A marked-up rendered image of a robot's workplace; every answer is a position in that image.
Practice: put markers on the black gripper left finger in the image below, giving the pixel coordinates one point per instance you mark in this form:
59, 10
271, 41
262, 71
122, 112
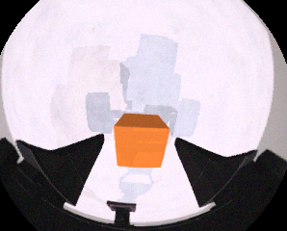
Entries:
66, 168

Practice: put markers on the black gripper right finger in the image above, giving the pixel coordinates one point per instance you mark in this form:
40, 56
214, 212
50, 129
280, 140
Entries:
209, 172

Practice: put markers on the orange block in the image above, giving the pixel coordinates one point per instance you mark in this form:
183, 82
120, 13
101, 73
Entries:
141, 141

